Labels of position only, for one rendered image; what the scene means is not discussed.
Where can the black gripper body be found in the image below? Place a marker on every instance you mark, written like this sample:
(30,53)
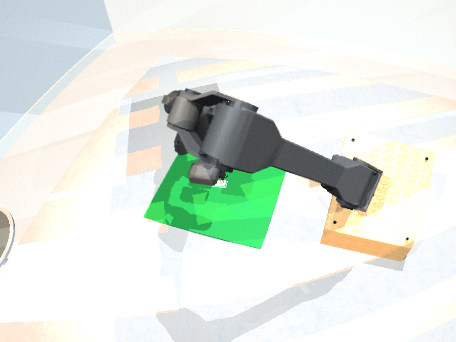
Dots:
(202,173)

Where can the green circuit board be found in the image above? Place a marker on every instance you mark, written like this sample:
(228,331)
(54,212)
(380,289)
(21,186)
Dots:
(237,209)

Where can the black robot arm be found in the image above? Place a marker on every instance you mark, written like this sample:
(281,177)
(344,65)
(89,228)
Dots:
(239,138)

